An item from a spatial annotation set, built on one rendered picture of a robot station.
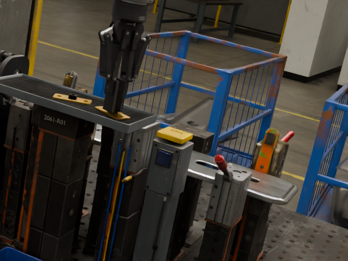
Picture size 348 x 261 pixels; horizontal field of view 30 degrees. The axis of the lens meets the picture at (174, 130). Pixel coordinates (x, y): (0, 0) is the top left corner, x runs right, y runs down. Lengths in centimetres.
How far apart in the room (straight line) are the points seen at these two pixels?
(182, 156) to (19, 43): 424
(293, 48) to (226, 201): 809
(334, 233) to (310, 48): 726
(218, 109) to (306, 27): 605
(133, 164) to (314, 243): 84
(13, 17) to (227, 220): 405
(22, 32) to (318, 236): 374
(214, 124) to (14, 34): 237
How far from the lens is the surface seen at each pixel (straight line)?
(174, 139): 133
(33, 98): 144
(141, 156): 156
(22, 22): 546
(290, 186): 171
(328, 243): 223
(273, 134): 179
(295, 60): 953
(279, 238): 215
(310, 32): 946
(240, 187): 148
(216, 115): 352
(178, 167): 134
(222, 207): 150
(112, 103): 139
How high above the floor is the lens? 153
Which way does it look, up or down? 16 degrees down
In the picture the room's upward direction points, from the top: 12 degrees clockwise
